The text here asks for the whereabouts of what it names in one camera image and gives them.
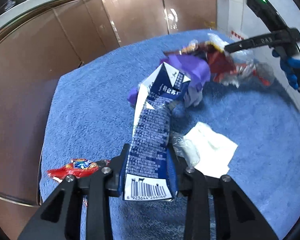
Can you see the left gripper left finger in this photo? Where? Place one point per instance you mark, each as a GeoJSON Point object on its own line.
{"type": "Point", "coordinates": [59, 217]}

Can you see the small red snack packet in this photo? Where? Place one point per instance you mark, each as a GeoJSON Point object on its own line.
{"type": "Point", "coordinates": [78, 167]}

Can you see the brown red snack bag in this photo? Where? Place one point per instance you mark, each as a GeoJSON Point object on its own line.
{"type": "Point", "coordinates": [195, 49]}

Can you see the white paper napkin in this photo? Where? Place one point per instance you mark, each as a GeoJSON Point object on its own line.
{"type": "Point", "coordinates": [215, 150]}

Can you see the blue white milk carton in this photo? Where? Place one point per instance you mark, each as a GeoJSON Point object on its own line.
{"type": "Point", "coordinates": [147, 174]}

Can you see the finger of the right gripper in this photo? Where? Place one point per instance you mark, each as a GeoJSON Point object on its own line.
{"type": "Point", "coordinates": [238, 46]}

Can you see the brown kitchen cabinets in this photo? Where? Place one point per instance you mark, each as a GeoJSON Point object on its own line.
{"type": "Point", "coordinates": [36, 49]}

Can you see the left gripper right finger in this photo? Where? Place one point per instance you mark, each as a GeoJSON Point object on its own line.
{"type": "Point", "coordinates": [236, 217]}

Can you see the blue gloved right hand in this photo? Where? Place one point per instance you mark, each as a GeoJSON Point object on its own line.
{"type": "Point", "coordinates": [290, 65]}

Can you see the blue towel mat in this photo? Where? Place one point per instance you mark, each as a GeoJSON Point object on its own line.
{"type": "Point", "coordinates": [90, 118]}

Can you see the clear plastic bag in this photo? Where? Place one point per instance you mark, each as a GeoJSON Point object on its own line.
{"type": "Point", "coordinates": [235, 68]}

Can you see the red clear plastic wrapper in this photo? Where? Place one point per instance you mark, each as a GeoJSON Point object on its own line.
{"type": "Point", "coordinates": [185, 148]}

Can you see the black wok pan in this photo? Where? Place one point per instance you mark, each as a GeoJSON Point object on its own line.
{"type": "Point", "coordinates": [10, 4]}

